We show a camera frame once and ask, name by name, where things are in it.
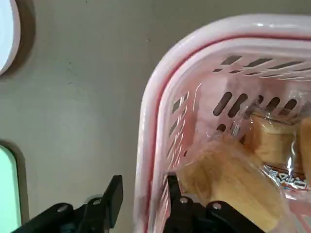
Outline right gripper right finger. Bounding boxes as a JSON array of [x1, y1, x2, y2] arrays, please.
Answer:
[[165, 173, 248, 233]]

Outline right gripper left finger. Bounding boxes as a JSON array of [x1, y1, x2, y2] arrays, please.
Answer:
[[13, 174, 124, 233]]

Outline brown bread pack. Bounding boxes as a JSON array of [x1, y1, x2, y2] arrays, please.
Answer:
[[296, 116, 311, 175], [176, 138, 275, 233], [242, 106, 296, 168]]

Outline green plastic tray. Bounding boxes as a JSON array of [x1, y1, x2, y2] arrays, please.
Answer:
[[0, 139, 26, 233]]

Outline small pink plastic basket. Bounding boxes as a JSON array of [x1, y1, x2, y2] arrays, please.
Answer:
[[134, 15, 311, 233]]

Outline white round plate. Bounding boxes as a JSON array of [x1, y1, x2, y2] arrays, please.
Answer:
[[0, 0, 20, 76]]

